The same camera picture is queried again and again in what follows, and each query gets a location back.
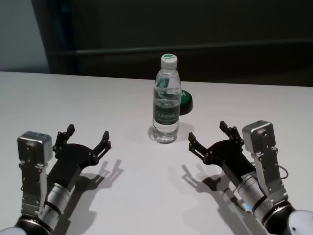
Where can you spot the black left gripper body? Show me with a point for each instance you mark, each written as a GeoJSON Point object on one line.
{"type": "Point", "coordinates": [71, 161]}

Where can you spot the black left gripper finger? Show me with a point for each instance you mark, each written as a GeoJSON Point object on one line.
{"type": "Point", "coordinates": [64, 138]}
{"type": "Point", "coordinates": [104, 145]}

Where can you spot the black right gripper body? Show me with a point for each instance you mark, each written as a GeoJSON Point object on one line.
{"type": "Point", "coordinates": [230, 156]}

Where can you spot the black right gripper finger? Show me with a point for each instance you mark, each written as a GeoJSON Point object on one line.
{"type": "Point", "coordinates": [198, 147]}
{"type": "Point", "coordinates": [232, 133]}

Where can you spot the clear green-label water bottle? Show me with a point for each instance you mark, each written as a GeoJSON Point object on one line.
{"type": "Point", "coordinates": [166, 110]}

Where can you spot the green YES push button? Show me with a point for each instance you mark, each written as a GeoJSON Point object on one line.
{"type": "Point", "coordinates": [187, 102]}

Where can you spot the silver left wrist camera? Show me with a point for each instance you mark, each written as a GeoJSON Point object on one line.
{"type": "Point", "coordinates": [34, 144]}

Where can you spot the grey horizontal rail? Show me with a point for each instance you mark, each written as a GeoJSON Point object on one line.
{"type": "Point", "coordinates": [220, 53]}

